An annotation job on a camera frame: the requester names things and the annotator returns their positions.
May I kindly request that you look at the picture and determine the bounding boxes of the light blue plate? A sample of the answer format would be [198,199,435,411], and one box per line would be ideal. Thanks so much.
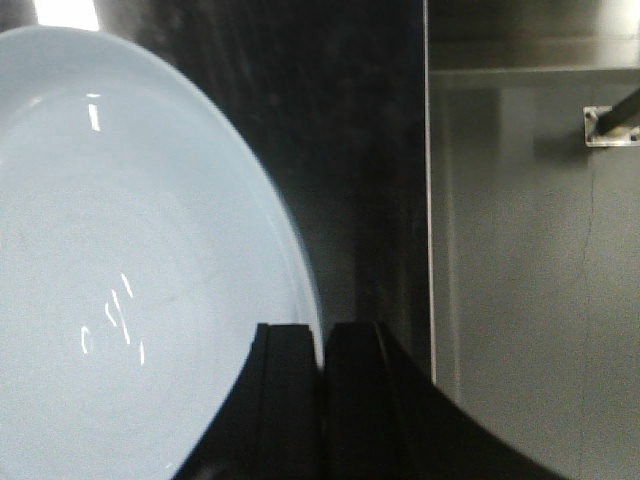
[1,26,322,479]

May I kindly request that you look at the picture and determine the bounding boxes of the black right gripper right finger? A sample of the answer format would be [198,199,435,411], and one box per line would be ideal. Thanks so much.
[324,322,559,479]

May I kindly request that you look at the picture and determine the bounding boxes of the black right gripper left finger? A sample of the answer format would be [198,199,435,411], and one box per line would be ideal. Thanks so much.
[174,324,322,479]

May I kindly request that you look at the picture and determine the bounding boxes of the steel floor bracket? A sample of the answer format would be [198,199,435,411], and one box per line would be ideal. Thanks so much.
[583,106,639,148]

